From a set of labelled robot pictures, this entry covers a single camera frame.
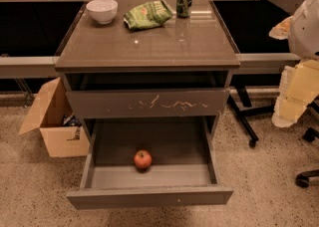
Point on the open grey middle drawer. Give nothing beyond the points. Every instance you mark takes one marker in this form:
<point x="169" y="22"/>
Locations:
<point x="182" y="172"/>

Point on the red apple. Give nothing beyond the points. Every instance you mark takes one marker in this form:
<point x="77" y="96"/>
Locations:
<point x="143" y="159"/>

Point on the green chip bag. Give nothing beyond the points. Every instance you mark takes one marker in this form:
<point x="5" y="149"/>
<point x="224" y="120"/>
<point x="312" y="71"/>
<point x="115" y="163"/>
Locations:
<point x="147" y="16"/>

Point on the grey drawer cabinet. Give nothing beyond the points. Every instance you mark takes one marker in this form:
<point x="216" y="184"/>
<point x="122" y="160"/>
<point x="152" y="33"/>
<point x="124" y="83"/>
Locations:
<point x="183" y="54"/>

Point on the open cardboard box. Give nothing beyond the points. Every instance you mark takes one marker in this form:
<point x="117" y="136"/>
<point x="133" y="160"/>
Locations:
<point x="46" y="114"/>

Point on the white ceramic bowl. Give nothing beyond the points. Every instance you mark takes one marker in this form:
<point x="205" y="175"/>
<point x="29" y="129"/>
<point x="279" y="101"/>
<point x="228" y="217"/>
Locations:
<point x="103" y="11"/>

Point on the green soda can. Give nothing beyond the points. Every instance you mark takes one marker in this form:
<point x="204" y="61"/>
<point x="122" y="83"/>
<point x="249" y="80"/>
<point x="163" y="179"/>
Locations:
<point x="183" y="8"/>

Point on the black table stand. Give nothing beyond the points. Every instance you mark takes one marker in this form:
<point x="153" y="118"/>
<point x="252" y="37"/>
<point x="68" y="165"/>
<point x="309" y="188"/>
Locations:
<point x="249" y="110"/>

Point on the scratched grey top drawer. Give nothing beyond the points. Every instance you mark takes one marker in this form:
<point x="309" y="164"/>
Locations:
<point x="148" y="103"/>

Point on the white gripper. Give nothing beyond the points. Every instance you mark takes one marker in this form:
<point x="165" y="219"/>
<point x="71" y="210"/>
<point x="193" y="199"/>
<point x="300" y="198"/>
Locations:
<point x="305" y="33"/>

